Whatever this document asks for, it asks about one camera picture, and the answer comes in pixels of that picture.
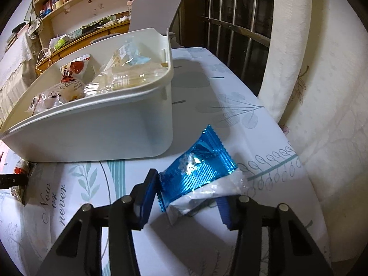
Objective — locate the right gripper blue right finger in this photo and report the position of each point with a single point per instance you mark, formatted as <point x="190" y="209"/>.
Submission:
<point x="244" y="215"/>

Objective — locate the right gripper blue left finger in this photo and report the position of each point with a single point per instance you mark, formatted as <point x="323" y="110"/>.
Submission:
<point x="130" y="212"/>

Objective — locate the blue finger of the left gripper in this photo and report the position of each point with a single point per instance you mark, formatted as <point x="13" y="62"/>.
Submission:
<point x="10" y="180"/>

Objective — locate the small red candy packet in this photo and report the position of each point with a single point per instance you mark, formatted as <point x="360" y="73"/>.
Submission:
<point x="22" y="167"/>

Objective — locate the blue foil snack packet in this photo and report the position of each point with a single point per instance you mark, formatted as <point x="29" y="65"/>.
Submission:
<point x="205" y="171"/>

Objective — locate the clear pastry packet with text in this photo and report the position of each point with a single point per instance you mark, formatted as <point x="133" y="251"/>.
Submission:
<point x="57" y="95"/>

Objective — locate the red white snack packet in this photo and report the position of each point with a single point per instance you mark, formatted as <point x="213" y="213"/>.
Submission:
<point x="75" y="69"/>

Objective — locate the clear bag of puffed snack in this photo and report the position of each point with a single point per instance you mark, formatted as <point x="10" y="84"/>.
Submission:
<point x="124" y="77"/>

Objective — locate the large cake bread packet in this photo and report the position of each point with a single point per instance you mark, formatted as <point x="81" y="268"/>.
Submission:
<point x="127" y="55"/>

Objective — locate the white plastic storage bin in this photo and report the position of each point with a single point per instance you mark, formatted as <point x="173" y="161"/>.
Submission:
<point x="120" y="125"/>

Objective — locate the lace covered cabinet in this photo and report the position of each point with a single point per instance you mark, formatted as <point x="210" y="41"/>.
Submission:
<point x="18" y="70"/>

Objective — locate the floral printed tablecloth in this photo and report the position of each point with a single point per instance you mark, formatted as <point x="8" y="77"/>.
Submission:
<point x="207" y="98"/>

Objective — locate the white floral curtain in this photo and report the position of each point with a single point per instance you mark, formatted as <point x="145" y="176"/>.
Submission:
<point x="315" y="87"/>

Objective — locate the wooden bookshelf hutch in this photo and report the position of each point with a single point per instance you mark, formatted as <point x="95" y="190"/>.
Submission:
<point x="69" y="15"/>

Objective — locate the wooden desk with drawers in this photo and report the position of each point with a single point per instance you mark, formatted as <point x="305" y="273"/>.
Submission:
<point x="84" y="41"/>

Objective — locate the metal window bars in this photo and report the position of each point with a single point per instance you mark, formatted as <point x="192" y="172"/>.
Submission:
<point x="238" y="32"/>

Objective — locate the grey office chair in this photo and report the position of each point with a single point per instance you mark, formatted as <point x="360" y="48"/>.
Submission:
<point x="156" y="14"/>

